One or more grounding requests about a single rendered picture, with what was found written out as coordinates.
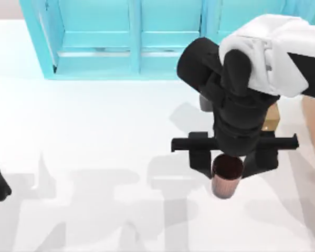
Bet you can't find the pink ribbed cup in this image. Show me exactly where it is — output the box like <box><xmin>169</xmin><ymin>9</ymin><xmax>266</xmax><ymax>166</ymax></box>
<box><xmin>211</xmin><ymin>154</ymin><xmax>245</xmax><ymax>200</ymax></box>

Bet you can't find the golden brown block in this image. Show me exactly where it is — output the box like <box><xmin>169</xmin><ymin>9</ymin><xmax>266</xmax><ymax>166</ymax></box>
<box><xmin>262</xmin><ymin>103</ymin><xmax>282</xmax><ymax>132</ymax></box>

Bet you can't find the light blue rack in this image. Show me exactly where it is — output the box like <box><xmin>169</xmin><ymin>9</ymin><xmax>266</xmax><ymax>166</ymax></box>
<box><xmin>18</xmin><ymin>0</ymin><xmax>315</xmax><ymax>80</ymax></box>

